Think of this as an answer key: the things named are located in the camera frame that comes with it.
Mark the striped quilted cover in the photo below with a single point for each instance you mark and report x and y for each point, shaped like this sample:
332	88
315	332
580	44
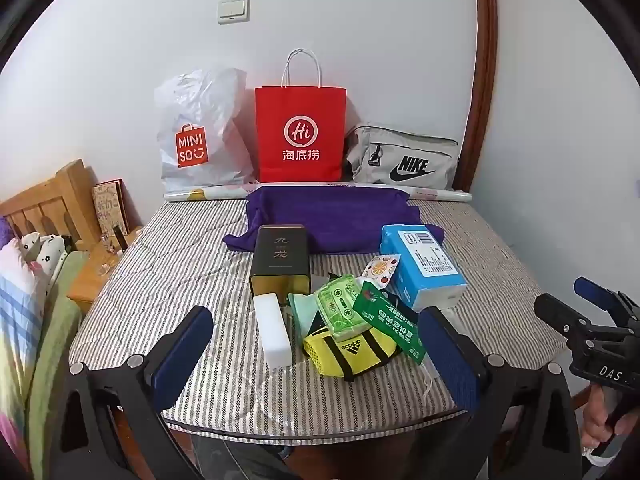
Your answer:
175	270

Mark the person's right hand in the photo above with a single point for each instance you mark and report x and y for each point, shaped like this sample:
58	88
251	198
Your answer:
600	420

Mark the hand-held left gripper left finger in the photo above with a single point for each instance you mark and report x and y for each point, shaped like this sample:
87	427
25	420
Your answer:
182	355

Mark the blue tissue pack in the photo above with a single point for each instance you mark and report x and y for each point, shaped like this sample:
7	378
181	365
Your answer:
425	270

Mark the wooden headboard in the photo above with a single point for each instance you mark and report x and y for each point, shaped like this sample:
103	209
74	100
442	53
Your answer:
50	200

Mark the purple towel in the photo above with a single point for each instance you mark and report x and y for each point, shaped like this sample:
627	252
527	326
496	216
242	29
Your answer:
325	215

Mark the red paper bag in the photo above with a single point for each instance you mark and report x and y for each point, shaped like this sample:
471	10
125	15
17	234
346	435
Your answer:
300	110

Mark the wooden nightstand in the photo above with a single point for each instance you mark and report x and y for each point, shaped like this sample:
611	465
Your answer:
95	275

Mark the green wet wipe packet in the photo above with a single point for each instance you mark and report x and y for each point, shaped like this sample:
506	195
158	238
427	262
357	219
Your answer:
340	305

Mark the fruit print packet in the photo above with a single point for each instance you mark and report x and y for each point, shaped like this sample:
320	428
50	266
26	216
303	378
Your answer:
382	267

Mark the grey fabric bag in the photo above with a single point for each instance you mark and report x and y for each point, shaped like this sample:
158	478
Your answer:
400	147

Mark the white plastic shopping bag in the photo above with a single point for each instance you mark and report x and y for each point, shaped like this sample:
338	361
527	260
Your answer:
200	110

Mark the green blanket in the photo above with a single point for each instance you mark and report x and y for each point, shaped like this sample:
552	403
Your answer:
50	360

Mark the yellow zip pouch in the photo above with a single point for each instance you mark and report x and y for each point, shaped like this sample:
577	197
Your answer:
325	352

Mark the white patterned paper roll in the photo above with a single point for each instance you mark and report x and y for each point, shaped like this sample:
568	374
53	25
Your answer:
210	191

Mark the white light switch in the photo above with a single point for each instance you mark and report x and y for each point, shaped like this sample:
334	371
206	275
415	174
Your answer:
233	10

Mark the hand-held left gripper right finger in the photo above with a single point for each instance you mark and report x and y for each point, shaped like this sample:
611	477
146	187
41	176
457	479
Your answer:
452	360

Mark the green snack packet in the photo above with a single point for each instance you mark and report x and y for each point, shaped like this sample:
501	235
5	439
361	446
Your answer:
385	320

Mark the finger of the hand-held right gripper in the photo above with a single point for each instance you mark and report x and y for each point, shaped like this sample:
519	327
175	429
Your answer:
595	292
555	312

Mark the white floral plush pillow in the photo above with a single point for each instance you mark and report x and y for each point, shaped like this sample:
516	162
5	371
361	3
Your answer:
40	250

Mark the person's dark trousers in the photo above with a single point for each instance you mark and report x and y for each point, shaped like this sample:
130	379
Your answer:
235	460

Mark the framed picture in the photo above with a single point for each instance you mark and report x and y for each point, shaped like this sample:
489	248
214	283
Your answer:
107	205

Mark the dark tin box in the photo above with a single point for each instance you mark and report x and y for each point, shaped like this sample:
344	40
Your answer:
277	260

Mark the teal fabric item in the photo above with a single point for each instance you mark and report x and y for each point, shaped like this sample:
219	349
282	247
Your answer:
302	310

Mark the white foam block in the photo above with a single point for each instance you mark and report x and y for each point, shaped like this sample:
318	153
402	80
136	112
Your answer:
272	330

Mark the purple plush cloth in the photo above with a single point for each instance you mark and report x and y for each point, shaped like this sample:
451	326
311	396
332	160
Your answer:
4	232

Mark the colourful plaid bedding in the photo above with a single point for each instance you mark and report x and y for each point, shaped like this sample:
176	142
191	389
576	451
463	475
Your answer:
20	320

